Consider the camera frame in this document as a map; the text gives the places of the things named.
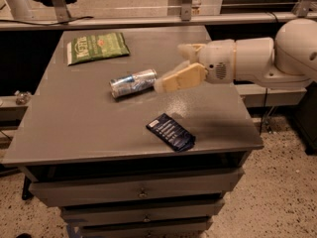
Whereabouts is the black cable on rail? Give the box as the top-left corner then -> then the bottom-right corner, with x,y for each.
0,15 -> 95,27

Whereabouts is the small crumpled foil object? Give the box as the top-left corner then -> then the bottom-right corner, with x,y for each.
14,90 -> 32,105

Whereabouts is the green snack bag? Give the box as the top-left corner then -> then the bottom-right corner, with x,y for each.
66,33 -> 130,65

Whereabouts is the black hanging cable right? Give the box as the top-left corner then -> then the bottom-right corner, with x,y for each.
259,88 -> 269,136

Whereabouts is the middle grey drawer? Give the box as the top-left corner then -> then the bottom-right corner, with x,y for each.
61,198 -> 224,226

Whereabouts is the dark blue snack packet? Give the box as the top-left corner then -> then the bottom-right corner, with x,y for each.
146,113 -> 195,152

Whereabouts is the white pipe top left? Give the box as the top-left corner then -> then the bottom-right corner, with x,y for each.
5,0 -> 34,20

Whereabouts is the metal bracket on rail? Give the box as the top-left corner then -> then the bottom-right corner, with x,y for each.
180,0 -> 192,21

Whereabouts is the grey drawer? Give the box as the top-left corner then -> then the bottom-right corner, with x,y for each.
30,168 -> 244,206
61,198 -> 224,226
80,217 -> 211,238

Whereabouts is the silver blue redbull can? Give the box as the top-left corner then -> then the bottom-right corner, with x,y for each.
109,69 -> 157,98

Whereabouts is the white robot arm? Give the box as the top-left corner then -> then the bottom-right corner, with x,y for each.
155,18 -> 317,93

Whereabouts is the grey metal rail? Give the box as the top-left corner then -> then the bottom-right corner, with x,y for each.
0,11 -> 317,32

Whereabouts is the bottom grey drawer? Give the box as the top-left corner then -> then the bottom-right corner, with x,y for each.
80,217 -> 211,238

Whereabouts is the top grey drawer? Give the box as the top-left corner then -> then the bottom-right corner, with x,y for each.
30,168 -> 244,206

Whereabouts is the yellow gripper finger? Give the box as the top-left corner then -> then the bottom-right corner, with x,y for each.
177,44 -> 205,63
154,61 -> 208,93

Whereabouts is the grey drawer cabinet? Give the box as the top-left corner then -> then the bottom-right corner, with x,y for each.
1,25 -> 264,238

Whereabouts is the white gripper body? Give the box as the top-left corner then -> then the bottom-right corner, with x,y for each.
198,40 -> 236,84

